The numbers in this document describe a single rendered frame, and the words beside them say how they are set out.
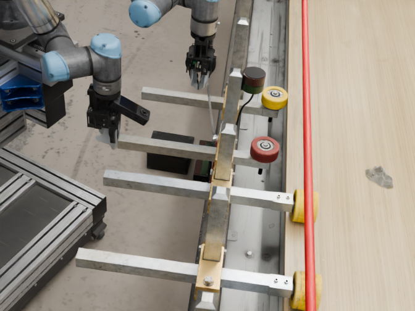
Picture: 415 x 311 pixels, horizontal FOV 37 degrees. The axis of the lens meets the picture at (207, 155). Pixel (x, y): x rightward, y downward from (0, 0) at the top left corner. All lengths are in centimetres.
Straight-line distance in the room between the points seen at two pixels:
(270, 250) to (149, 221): 97
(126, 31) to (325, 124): 227
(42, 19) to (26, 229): 103
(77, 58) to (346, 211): 77
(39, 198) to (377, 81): 135
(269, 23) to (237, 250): 133
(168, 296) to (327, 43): 113
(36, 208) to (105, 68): 102
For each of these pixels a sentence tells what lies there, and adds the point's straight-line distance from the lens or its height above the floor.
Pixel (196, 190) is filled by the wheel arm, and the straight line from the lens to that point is 148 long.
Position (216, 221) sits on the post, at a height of 110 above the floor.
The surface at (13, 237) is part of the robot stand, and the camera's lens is 239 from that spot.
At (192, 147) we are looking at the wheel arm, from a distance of 174.
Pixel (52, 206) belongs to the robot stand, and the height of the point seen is 21.
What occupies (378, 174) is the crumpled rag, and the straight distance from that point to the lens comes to 171.
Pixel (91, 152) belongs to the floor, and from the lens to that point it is 300.
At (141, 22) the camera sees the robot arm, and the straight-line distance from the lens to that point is 161.
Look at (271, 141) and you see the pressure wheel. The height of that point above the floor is 91.
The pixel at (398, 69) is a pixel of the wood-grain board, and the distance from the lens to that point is 218.
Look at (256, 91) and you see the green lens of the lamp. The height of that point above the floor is 108.
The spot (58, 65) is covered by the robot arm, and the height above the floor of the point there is 115.
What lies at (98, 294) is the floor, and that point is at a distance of 246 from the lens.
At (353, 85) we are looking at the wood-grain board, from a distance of 204.
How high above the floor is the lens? 201
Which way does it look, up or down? 42 degrees down
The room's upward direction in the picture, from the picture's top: 7 degrees clockwise
